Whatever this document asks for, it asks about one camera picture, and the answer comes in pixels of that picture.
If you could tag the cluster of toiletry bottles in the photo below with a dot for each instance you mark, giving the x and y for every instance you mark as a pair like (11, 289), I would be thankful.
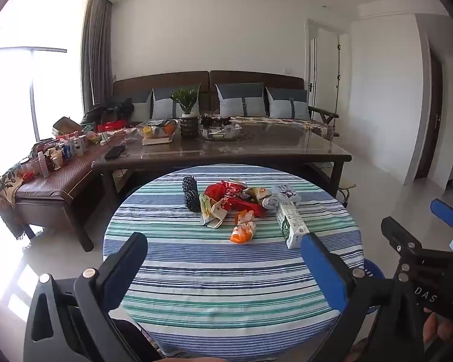
(60, 151)

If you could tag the grey blue throw pillow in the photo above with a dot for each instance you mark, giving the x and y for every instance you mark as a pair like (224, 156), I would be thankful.
(141, 105)
(162, 103)
(241, 100)
(287, 103)

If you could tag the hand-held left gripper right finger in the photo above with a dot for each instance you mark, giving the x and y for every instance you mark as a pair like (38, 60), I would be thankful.
(324, 271)

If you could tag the dark wooden door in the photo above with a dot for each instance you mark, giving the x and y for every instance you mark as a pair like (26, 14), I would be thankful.
(430, 120)

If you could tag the green white milk carton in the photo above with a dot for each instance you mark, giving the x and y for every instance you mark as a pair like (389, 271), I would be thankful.
(292, 226)

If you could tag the crushed red soda can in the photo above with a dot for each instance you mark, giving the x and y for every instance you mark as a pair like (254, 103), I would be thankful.
(234, 187)

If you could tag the floral sofa blanket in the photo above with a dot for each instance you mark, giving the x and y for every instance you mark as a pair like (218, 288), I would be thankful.
(287, 124)

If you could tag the black phone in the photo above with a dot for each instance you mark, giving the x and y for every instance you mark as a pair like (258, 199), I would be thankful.
(114, 152)

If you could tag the red plastic bag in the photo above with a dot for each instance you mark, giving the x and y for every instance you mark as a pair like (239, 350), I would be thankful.
(215, 191)

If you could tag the white door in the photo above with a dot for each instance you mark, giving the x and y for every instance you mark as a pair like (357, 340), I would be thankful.
(324, 68)

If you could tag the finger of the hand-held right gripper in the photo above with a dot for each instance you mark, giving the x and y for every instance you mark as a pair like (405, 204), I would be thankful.
(394, 230)
(445, 213)

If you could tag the clear packet with dark print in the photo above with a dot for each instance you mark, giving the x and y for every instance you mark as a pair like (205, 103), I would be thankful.
(287, 194)

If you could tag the patterned throw blanket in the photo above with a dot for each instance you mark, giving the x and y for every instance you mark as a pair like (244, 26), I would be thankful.
(7, 184)

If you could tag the fruit bowl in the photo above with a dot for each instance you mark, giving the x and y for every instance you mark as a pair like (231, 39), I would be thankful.
(158, 128)

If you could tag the long red snack wrapper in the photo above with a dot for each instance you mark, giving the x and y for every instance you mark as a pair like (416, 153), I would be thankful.
(249, 206)

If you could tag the cardboard box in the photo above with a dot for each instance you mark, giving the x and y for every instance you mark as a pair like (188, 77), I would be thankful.
(66, 125)

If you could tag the large window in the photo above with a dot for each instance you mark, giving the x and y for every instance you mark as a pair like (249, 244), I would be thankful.
(34, 83)

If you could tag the blue plastic basket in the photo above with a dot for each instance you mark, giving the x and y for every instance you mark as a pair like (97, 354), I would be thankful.
(372, 269)

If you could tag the silver wrapper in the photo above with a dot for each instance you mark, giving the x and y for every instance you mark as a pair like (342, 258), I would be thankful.
(270, 203)

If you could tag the green potted plant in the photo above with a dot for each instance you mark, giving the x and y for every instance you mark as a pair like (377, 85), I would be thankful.
(185, 98)

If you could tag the dark wooden coffee table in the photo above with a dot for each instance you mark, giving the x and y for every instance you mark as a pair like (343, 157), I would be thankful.
(249, 149)

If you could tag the green white snack packet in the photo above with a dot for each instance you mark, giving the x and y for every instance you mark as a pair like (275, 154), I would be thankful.
(213, 213)

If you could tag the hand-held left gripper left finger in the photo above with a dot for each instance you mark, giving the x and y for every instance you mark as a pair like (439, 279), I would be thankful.
(117, 282)

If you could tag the person's right hand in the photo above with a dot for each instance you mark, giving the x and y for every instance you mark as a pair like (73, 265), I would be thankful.
(443, 330)

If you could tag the grey curtain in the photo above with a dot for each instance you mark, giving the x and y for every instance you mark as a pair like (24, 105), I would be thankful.
(98, 52)

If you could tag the wooden sofa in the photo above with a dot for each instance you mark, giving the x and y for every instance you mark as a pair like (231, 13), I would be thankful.
(211, 79)

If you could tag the white flat box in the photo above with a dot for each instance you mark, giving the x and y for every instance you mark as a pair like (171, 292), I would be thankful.
(156, 140)

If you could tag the blue striped tablecloth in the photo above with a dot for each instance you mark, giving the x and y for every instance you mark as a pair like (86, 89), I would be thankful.
(226, 271)

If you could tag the black spiky massage roller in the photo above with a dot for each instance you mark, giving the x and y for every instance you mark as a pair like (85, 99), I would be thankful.
(190, 194)

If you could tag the black bag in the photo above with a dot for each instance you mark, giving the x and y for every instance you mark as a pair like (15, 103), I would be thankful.
(109, 109)

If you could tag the orange snack packet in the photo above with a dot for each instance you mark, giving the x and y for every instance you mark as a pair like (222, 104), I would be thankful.
(243, 228)

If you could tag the cushioned rolling stool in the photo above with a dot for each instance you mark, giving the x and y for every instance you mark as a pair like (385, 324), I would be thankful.
(345, 192)

